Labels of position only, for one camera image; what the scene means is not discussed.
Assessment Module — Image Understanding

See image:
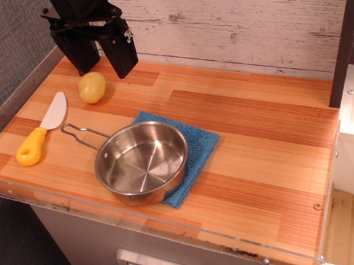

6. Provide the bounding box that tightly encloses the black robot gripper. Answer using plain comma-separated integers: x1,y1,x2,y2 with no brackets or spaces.
41,0,138,79

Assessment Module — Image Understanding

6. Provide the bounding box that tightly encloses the silver steel pot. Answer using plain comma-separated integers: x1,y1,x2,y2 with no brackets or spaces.
61,120,188,206

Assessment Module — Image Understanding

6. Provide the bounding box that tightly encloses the yellow toy potato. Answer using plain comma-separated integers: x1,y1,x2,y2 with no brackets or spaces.
78,72,107,104

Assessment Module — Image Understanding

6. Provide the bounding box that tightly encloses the blue folded cloth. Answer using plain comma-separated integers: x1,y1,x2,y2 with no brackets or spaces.
132,111,220,209

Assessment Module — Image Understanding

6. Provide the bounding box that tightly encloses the clear acrylic table guard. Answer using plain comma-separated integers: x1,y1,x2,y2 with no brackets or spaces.
0,112,337,265

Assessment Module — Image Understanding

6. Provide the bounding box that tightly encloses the grey toy fridge cabinet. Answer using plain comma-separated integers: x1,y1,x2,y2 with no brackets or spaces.
30,159,301,265

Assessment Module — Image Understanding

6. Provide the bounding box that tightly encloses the yellow handled toy knife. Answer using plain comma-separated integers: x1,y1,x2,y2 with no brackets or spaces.
16,92,68,166

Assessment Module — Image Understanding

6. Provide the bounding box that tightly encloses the dark right shelf post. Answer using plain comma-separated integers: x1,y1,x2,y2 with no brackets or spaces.
329,0,354,108

